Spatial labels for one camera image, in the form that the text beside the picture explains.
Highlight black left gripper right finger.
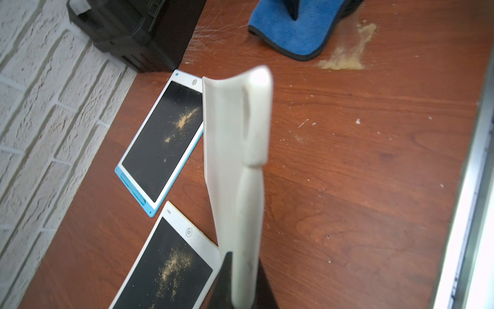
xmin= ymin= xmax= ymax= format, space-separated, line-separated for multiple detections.
xmin=252 ymin=261 xmax=279 ymax=309

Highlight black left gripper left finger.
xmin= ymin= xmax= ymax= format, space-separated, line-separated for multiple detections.
xmin=207 ymin=252 xmax=233 ymax=309

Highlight blue microfiber cloth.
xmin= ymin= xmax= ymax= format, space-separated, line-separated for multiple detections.
xmin=248 ymin=0 xmax=362 ymax=61

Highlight large white drawing tablet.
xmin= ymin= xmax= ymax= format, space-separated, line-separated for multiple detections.
xmin=110 ymin=202 xmax=221 ymax=308

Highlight small white drawing tablet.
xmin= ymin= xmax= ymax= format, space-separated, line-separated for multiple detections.
xmin=202 ymin=65 xmax=274 ymax=308

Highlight blue framed drawing tablet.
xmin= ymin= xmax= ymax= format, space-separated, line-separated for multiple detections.
xmin=115 ymin=70 xmax=203 ymax=217

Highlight black plastic toolbox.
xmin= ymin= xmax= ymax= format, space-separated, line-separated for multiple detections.
xmin=66 ymin=0 xmax=205 ymax=73

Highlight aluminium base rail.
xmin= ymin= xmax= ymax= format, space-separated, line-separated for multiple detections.
xmin=430 ymin=59 xmax=493 ymax=308

